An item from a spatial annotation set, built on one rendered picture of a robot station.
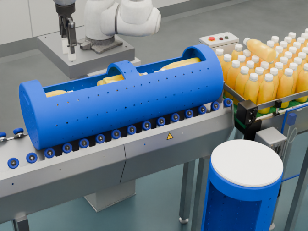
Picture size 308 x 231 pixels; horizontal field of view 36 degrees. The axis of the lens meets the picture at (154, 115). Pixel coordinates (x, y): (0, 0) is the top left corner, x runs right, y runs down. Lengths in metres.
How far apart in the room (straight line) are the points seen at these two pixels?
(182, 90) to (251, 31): 3.54
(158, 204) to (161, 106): 1.18
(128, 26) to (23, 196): 0.98
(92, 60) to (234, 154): 0.93
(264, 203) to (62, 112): 0.85
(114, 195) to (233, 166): 1.36
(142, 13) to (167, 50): 2.59
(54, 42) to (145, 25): 0.53
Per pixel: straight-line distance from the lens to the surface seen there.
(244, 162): 1.87
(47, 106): 1.87
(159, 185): 3.24
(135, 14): 2.38
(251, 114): 2.26
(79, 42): 2.58
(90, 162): 2.08
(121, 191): 3.08
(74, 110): 1.89
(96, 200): 3.00
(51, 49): 2.55
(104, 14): 2.44
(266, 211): 1.91
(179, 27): 5.49
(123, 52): 2.52
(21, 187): 2.02
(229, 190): 1.80
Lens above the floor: 2.21
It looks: 34 degrees down
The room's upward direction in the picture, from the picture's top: 2 degrees clockwise
